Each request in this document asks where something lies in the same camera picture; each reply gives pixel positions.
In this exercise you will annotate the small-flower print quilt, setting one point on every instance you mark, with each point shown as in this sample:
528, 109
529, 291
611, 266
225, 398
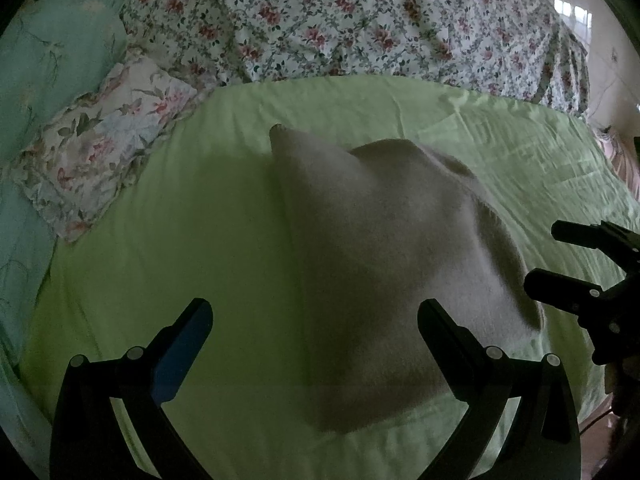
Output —
350, 20

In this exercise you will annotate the light green bed sheet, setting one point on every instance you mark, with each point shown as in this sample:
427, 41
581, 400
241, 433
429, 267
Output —
200, 220

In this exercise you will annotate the floral ruffled pillow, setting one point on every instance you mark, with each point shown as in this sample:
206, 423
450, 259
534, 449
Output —
105, 145

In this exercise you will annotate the beige fleece garment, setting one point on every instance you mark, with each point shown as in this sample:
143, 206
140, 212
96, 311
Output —
390, 260

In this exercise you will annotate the pink cloth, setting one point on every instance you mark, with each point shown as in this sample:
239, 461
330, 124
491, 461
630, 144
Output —
617, 152

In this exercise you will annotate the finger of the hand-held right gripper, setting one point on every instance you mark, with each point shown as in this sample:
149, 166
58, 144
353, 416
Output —
555, 287
585, 235

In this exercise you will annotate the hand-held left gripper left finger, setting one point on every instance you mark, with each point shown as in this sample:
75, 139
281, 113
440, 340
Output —
182, 355

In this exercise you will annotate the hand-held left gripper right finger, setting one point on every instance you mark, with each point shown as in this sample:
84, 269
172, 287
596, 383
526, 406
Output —
440, 340

